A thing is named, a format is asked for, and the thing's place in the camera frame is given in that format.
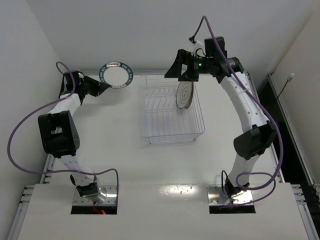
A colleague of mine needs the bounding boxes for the orange sunburst plate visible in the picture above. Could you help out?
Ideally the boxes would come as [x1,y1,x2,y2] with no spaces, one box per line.
[186,82,194,108]

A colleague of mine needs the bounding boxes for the white plate grey rings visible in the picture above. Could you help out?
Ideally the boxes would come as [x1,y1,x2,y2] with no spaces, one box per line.
[175,81,193,110]

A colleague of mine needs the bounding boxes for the green rimmed white plate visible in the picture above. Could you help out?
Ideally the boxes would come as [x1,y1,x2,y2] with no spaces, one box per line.
[98,61,134,89]

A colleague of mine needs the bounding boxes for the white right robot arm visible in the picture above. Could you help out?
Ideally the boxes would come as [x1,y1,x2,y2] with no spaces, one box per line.
[164,36,277,197]

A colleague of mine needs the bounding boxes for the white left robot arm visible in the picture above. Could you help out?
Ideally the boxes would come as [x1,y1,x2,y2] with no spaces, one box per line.
[38,70,110,203]

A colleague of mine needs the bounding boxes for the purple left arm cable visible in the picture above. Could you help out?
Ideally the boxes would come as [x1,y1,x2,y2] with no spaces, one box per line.
[6,61,119,193]

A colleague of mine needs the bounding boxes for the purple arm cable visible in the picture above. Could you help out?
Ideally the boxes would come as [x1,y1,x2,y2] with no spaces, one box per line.
[188,15,285,208]
[6,61,119,193]

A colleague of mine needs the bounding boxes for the white wire dish rack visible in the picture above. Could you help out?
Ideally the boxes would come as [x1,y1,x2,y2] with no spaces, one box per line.
[140,75,206,145]

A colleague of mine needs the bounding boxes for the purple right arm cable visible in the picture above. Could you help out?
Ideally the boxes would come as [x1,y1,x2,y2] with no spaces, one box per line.
[188,15,285,208]

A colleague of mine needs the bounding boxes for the black hanging usb cable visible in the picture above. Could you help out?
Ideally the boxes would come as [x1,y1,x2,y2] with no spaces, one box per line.
[276,72,295,101]

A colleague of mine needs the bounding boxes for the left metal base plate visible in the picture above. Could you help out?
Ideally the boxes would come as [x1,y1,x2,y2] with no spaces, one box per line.
[72,185,118,207]

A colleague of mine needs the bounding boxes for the metal base plate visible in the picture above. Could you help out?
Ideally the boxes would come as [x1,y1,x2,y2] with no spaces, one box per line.
[72,185,118,207]
[206,185,254,207]

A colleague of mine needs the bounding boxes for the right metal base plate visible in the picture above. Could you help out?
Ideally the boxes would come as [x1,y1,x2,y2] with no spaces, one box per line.
[206,185,254,207]

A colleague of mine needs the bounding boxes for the aluminium frame rail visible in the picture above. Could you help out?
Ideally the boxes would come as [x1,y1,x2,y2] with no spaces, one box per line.
[255,74,320,240]

